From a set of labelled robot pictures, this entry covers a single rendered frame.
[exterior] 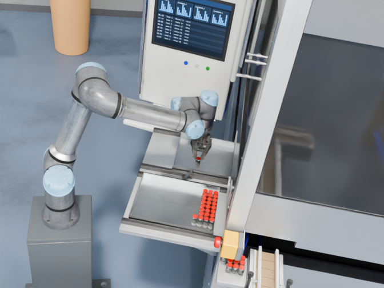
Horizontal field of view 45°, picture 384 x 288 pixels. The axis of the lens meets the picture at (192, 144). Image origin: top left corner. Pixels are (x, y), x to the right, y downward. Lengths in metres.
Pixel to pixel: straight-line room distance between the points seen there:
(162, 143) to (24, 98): 2.11
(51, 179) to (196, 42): 1.04
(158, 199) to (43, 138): 1.89
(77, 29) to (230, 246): 3.38
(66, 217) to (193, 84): 1.04
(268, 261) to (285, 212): 0.23
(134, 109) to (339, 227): 0.83
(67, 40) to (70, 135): 2.92
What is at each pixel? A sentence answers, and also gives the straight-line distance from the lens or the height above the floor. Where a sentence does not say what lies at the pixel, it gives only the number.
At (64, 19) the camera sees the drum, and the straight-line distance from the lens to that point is 4.64.
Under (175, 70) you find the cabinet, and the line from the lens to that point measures 2.53.
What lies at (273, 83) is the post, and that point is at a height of 1.64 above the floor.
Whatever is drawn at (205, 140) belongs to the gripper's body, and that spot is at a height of 1.08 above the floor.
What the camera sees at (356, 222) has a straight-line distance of 1.71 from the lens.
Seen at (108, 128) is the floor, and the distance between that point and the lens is 3.80.
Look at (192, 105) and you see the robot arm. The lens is 1.87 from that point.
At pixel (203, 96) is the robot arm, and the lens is 1.90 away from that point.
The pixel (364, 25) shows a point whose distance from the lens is 1.30.
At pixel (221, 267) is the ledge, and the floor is 0.88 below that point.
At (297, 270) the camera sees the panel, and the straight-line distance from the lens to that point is 1.90.
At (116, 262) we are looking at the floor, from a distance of 2.87.
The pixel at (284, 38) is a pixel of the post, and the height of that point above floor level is 1.78.
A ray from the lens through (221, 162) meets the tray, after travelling 2.21.
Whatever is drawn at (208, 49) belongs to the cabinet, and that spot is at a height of 1.22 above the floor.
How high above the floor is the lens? 2.28
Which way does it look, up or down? 38 degrees down
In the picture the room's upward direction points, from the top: 10 degrees clockwise
